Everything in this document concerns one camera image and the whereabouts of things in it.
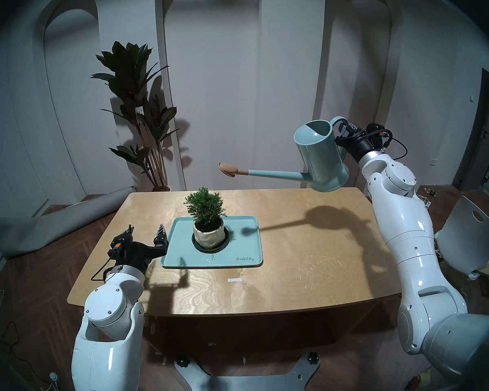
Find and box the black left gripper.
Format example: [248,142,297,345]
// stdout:
[106,223,169,275]

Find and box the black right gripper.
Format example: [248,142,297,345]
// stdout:
[335,121,393,163]

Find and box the light teal watering can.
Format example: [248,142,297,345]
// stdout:
[218,116,350,193]

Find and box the black plant saucer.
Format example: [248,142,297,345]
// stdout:
[192,227,230,253]

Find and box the tall dark leafy floor plant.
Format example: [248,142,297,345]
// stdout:
[90,41,180,191]

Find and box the small shrub in cream pot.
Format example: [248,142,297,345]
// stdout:
[184,187,227,249]

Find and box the rolled grey floor mat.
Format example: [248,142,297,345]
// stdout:
[0,186,136,259]

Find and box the teal rectangular tray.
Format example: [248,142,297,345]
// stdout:
[161,216,264,269]

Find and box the dark grey door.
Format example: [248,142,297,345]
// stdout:
[452,64,489,191]

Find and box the white plastic chair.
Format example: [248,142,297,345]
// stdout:
[434,196,489,280]

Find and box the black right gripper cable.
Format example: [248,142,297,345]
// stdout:
[385,130,408,160]

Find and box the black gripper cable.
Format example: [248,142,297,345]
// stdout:
[90,256,115,281]
[385,130,408,160]

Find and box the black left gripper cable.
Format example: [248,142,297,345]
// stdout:
[90,256,115,281]

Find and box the grey metal robot base plate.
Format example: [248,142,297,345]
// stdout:
[174,351,322,391]

